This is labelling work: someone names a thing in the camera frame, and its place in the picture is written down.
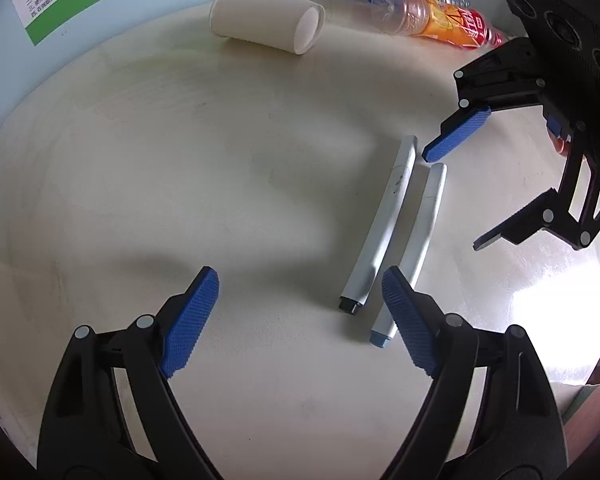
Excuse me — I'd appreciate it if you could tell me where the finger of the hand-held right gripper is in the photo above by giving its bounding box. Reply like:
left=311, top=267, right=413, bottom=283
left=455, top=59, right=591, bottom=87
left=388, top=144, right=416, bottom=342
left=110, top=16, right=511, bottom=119
left=472, top=120, right=600, bottom=252
left=422, top=37, right=547, bottom=163

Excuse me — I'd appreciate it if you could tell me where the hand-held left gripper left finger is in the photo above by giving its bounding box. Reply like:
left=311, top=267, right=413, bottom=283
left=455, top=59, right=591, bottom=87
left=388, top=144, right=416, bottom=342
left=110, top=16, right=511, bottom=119
left=37, top=266, right=224, bottom=480

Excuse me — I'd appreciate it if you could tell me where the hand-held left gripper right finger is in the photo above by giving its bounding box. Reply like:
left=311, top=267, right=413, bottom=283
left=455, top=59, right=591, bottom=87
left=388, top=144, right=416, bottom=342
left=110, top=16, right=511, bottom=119
left=380, top=266, right=568, bottom=480

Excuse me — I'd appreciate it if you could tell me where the white marker blue cap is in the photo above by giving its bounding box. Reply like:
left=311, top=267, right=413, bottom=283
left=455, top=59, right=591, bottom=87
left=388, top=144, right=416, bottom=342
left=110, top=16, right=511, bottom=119
left=369, top=162, right=448, bottom=350

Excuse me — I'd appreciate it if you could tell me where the white marker black cap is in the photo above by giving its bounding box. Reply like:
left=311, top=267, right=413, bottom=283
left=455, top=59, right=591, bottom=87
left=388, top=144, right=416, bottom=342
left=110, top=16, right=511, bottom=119
left=338, top=135, right=420, bottom=317

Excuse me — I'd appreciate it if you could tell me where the orange label plastic bottle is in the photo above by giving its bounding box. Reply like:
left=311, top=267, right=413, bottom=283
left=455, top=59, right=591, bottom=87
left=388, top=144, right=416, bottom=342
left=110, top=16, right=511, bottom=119
left=371, top=0, right=505, bottom=52

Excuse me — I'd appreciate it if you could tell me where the large white paper cup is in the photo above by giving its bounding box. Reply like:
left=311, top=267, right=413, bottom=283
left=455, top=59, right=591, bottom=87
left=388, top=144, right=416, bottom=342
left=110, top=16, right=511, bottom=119
left=209, top=0, right=327, bottom=56

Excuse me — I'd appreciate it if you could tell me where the person's pink garment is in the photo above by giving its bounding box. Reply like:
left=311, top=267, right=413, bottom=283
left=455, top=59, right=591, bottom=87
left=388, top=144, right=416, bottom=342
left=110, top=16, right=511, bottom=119
left=550, top=380, right=600, bottom=441

